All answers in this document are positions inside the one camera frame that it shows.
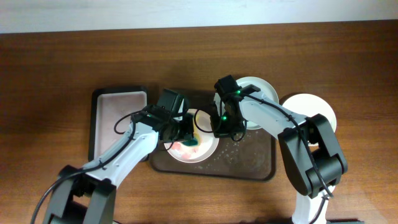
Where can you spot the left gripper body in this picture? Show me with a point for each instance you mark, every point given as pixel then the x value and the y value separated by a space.
pixel 182 129

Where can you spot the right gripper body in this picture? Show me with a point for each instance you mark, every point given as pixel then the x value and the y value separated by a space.
pixel 227 125

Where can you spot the white plate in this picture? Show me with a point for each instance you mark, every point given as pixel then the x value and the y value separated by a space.
pixel 310 105
pixel 206 147

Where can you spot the green yellow sponge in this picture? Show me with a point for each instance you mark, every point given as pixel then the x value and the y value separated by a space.
pixel 191 142

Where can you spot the pale green plate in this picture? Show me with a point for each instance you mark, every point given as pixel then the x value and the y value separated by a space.
pixel 265 87

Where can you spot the white plate front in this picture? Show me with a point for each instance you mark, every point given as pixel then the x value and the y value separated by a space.
pixel 310 105

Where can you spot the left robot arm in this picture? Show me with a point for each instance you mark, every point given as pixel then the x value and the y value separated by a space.
pixel 88 194

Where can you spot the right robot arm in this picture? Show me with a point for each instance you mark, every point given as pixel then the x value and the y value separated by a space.
pixel 313 159

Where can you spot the large brown tray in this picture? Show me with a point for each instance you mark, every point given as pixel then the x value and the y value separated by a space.
pixel 253 158

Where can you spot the small black tray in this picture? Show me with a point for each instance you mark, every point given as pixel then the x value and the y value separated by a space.
pixel 108 107

